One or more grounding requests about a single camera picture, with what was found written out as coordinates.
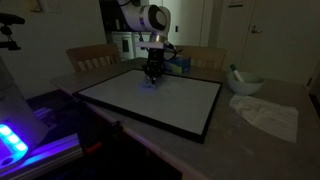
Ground white robot base blue lights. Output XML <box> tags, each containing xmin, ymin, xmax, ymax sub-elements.
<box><xmin>0</xmin><ymin>56</ymin><xmax>50</xmax><ymax>169</ymax></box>

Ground white kitchen counter unit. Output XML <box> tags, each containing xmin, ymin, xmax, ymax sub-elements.
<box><xmin>111</xmin><ymin>30</ymin><xmax>153</xmax><ymax>61</ymax></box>

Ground metal door handle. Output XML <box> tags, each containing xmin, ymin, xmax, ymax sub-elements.
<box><xmin>250</xmin><ymin>25</ymin><xmax>263</xmax><ymax>34</ymax></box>

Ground blue tissue box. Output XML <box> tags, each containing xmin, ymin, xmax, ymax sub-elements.
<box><xmin>163</xmin><ymin>54</ymin><xmax>192</xmax><ymax>75</ymax></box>

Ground red clamp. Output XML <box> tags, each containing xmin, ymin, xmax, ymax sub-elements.
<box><xmin>83</xmin><ymin>141</ymin><xmax>103</xmax><ymax>154</ymax></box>

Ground black cable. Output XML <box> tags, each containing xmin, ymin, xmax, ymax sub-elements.
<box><xmin>163</xmin><ymin>43</ymin><xmax>184</xmax><ymax>63</ymax></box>

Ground aluminium frame rail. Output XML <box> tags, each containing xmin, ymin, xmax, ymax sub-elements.
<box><xmin>0</xmin><ymin>133</ymin><xmax>84</xmax><ymax>180</ymax></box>

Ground green capped white marker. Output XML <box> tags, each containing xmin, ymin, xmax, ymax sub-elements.
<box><xmin>229</xmin><ymin>63</ymin><xmax>245</xmax><ymax>83</ymax></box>

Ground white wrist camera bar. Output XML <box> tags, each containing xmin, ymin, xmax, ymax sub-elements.
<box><xmin>134</xmin><ymin>40</ymin><xmax>166</xmax><ymax>50</ymax></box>

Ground black framed whiteboard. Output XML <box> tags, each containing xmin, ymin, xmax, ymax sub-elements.
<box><xmin>72</xmin><ymin>68</ymin><xmax>223</xmax><ymax>145</ymax></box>

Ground wooden slatted chair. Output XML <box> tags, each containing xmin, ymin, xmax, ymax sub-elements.
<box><xmin>65</xmin><ymin>43</ymin><xmax>122</xmax><ymax>74</ymax></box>

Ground white door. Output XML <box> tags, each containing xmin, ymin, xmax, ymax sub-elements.
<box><xmin>239</xmin><ymin>0</ymin><xmax>320</xmax><ymax>86</ymax></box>

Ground grey bowl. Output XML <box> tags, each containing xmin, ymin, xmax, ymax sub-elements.
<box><xmin>226</xmin><ymin>70</ymin><xmax>265</xmax><ymax>97</ymax></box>

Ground blue cloth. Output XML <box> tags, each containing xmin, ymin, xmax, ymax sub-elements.
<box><xmin>139</xmin><ymin>75</ymin><xmax>168</xmax><ymax>90</ymax></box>

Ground white crumpled cloth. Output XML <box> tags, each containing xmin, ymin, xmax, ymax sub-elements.
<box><xmin>228</xmin><ymin>94</ymin><xmax>299</xmax><ymax>144</ymax></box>

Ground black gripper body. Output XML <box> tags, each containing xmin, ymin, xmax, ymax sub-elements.
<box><xmin>146</xmin><ymin>48</ymin><xmax>166</xmax><ymax>69</ymax></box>

